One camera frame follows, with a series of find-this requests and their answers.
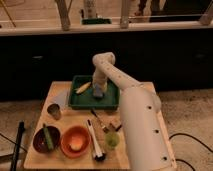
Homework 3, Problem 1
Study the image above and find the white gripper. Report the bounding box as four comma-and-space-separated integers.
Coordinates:
92, 70, 108, 92

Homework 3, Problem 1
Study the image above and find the blue grey sponge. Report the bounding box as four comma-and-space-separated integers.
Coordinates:
92, 87, 104, 99

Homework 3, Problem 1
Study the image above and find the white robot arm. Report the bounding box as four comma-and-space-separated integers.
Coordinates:
92, 52, 176, 171

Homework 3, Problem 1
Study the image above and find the green plastic tray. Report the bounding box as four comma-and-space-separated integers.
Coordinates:
68, 75, 120, 110

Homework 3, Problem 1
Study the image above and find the small metal cup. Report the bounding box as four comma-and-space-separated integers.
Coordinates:
47, 103, 61, 120

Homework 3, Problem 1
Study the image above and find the orange bowl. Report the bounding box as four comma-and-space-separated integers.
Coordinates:
60, 125, 91, 158

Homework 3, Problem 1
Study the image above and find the green plastic cup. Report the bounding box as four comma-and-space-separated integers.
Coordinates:
105, 132, 120, 149

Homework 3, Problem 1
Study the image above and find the wooden board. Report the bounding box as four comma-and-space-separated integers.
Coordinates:
23, 81, 178, 171

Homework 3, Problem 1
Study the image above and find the yellow lemon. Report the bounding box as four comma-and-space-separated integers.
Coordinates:
70, 138, 83, 151

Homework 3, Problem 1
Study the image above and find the green cucumber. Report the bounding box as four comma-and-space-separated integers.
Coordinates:
43, 124, 54, 150

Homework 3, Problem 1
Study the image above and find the dark brown bowl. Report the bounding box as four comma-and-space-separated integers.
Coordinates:
33, 126, 61, 154

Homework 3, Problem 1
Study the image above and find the black pole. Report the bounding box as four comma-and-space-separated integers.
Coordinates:
10, 121, 25, 171

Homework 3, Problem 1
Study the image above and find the brown handled brush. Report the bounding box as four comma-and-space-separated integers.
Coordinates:
110, 122, 122, 132

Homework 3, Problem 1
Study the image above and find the white handled ladle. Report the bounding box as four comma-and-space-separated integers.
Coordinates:
87, 120, 106, 162

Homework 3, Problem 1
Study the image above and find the black cable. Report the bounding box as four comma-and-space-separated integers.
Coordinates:
169, 132, 213, 171

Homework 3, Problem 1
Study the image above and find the white wooden rail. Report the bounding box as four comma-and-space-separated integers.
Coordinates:
0, 21, 213, 36

